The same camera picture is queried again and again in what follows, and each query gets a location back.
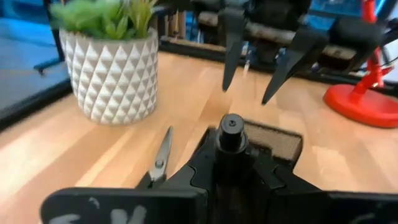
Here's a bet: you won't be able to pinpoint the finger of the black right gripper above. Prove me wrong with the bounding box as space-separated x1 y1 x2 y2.
261 27 330 106
221 7 247 93

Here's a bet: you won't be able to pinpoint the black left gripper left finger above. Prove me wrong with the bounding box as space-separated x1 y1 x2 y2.
40 127 218 224

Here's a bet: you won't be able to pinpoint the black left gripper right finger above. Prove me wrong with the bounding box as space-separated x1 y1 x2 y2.
248 146 398 224

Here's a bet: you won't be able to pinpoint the black-handled scissors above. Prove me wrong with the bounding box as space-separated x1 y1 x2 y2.
135 125 174 190

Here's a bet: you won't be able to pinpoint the black mesh desk organizer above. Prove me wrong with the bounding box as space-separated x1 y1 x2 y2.
198 119 304 171

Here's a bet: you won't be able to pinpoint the red desk lamp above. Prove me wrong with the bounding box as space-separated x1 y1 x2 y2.
322 0 398 129

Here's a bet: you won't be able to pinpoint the artificial plant in white pot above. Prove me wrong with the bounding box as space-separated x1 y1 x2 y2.
49 0 160 126

